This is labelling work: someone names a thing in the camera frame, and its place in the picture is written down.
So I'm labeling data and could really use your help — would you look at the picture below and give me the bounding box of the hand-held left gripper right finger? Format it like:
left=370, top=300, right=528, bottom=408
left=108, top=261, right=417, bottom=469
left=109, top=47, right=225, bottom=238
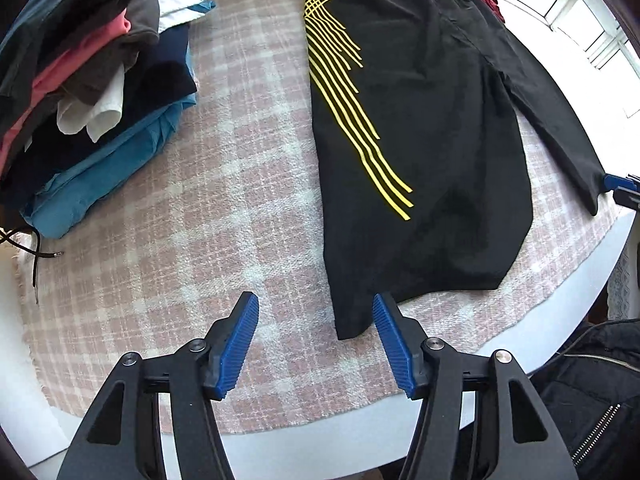
left=372, top=292, right=576, bottom=480

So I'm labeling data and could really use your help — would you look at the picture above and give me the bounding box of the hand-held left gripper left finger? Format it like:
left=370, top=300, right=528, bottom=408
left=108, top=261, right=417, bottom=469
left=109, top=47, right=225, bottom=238
left=57, top=291, right=260, bottom=480

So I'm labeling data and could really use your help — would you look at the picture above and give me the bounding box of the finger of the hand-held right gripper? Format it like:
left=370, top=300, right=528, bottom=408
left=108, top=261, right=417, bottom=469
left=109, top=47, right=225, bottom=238
left=602, top=172, right=640, bottom=209

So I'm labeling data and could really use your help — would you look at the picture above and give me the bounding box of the black shirt with yellow stripes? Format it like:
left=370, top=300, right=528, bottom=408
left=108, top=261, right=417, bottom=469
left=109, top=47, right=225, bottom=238
left=302, top=0, right=607, bottom=342

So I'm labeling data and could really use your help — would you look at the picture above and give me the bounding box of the pile of folded clothes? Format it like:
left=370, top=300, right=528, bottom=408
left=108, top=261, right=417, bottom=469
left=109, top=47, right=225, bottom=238
left=0, top=0, right=199, bottom=207

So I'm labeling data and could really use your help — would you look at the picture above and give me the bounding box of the white lace cloth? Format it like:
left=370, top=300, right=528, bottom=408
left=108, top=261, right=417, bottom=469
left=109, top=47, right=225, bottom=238
left=606, top=249, right=640, bottom=322

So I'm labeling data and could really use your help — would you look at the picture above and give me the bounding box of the pink plaid blanket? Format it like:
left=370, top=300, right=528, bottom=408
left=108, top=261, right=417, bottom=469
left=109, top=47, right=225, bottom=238
left=19, top=0, right=623, bottom=437

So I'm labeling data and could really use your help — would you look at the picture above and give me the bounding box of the black zippered jacket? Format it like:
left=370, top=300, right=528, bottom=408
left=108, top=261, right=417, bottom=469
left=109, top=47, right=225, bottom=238
left=529, top=317, right=640, bottom=480

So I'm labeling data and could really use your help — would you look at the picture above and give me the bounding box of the teal blue folded garment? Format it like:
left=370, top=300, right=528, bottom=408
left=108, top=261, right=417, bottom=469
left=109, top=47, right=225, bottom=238
left=20, top=49, right=199, bottom=241

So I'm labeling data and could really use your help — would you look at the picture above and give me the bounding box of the white folded garment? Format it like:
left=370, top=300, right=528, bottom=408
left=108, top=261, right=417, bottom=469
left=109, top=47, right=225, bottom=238
left=55, top=65, right=126, bottom=144

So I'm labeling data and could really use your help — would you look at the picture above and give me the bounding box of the pink folded garment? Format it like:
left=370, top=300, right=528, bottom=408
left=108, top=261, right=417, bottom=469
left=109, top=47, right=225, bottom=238
left=0, top=14, right=134, bottom=173

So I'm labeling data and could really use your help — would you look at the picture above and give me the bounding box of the white and teal garment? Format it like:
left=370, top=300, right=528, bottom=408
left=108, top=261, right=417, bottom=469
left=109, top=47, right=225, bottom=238
left=152, top=0, right=219, bottom=32

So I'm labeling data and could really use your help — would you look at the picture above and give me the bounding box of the dark grey folded garment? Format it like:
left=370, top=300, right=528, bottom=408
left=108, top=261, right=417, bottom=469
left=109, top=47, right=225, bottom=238
left=62, top=0, right=162, bottom=107

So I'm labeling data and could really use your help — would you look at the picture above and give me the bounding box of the black folded garment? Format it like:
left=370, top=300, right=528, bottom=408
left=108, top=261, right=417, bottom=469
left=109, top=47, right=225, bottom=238
left=0, top=0, right=139, bottom=103

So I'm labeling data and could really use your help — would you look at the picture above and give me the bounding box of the white window frame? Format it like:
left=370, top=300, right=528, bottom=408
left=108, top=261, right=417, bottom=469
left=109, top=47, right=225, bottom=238
left=495, top=0, right=640, bottom=72

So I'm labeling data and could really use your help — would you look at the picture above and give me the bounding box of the black drawstring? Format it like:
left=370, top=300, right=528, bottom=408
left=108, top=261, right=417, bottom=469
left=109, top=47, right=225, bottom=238
left=0, top=227, right=66, bottom=306

